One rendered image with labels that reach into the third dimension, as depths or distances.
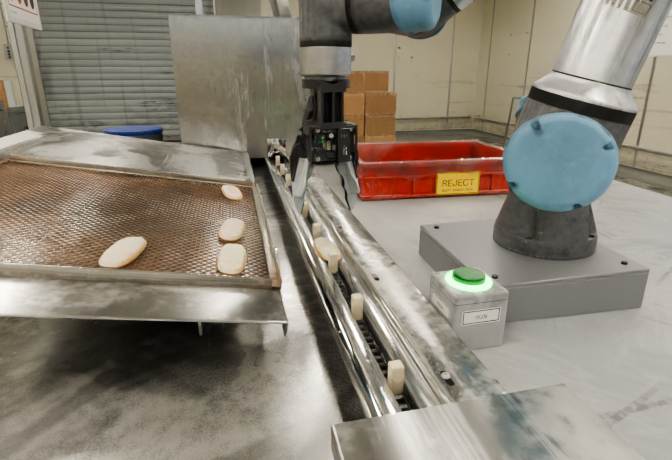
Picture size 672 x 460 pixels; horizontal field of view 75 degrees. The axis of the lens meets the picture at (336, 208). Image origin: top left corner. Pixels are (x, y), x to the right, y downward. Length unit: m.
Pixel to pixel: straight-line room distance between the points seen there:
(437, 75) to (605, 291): 8.03
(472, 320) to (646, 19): 0.36
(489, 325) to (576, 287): 0.16
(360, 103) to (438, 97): 3.55
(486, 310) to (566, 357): 0.11
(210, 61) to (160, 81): 6.35
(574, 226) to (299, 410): 0.46
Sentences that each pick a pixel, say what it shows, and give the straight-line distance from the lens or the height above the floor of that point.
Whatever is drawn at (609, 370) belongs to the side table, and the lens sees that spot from 0.61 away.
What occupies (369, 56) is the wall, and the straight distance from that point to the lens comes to 8.15.
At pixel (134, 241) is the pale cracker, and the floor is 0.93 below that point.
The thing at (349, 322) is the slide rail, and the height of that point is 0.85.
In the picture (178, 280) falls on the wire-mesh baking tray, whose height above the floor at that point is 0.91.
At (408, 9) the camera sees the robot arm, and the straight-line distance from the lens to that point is 0.60.
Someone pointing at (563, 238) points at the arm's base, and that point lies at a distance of 0.71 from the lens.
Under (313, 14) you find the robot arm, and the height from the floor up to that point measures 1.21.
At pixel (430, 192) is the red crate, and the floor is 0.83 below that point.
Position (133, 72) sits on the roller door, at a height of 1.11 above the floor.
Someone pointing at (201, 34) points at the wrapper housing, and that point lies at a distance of 1.48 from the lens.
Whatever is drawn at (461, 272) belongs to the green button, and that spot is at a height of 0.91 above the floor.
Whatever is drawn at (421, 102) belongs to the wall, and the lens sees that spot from 8.53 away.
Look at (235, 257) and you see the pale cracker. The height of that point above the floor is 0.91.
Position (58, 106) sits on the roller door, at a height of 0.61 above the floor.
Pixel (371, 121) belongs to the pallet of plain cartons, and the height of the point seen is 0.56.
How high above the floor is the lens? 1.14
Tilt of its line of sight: 17 degrees down
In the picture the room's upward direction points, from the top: straight up
